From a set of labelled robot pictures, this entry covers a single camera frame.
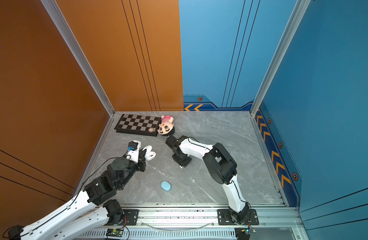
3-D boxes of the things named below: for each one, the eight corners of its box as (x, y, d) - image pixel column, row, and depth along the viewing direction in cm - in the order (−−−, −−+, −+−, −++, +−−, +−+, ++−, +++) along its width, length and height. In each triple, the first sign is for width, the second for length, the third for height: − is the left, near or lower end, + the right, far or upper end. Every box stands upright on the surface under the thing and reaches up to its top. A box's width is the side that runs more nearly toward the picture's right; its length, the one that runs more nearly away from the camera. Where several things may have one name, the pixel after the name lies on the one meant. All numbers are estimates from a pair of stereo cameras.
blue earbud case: (160, 187, 85) (159, 185, 83) (163, 181, 87) (163, 179, 85) (169, 191, 83) (168, 190, 81) (172, 185, 86) (172, 184, 84)
